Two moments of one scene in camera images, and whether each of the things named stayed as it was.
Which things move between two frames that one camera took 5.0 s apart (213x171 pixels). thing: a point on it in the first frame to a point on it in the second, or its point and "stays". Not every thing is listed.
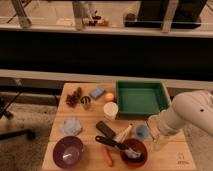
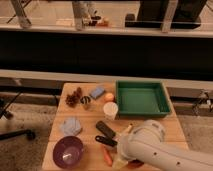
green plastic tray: (139, 97) stays
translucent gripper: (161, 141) to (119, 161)
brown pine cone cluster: (72, 100) stays
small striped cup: (85, 100) stays
